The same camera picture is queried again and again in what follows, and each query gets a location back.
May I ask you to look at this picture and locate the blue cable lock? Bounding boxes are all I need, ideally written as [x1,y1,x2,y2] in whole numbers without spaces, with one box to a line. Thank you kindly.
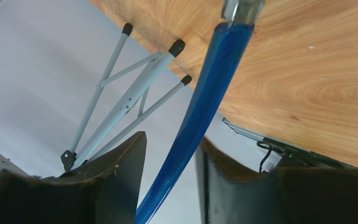
[135,0,265,224]

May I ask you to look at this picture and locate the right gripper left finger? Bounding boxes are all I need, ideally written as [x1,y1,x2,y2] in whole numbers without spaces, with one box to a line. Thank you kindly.
[0,131,147,224]

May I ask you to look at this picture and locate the grey tripod stand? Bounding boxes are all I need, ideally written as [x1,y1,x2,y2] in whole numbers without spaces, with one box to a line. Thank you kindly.
[61,23,192,172]

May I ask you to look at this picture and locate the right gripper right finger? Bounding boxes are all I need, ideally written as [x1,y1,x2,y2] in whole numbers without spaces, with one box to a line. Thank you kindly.
[195,139,358,224]

